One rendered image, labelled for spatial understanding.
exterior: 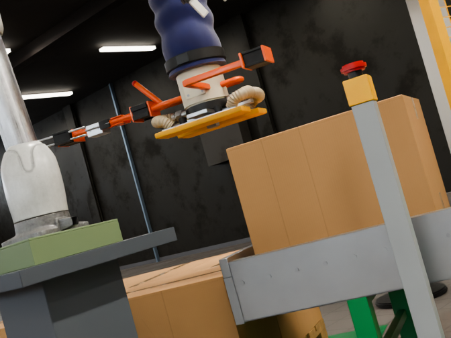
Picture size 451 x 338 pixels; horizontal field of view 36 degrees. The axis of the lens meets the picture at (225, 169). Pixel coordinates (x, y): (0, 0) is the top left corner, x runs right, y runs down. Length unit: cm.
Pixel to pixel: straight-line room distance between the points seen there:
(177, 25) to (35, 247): 104
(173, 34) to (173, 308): 96
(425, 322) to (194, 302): 86
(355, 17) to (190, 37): 896
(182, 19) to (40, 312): 116
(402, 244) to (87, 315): 85
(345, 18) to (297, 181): 930
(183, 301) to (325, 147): 73
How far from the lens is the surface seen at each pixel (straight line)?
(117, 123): 269
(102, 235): 198
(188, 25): 252
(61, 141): 278
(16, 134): 222
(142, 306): 252
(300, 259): 212
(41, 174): 198
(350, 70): 188
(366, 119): 186
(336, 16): 1156
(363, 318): 211
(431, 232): 204
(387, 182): 186
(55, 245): 189
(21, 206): 198
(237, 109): 237
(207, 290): 240
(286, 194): 226
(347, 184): 221
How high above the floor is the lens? 77
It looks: 3 degrees up
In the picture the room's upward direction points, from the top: 15 degrees counter-clockwise
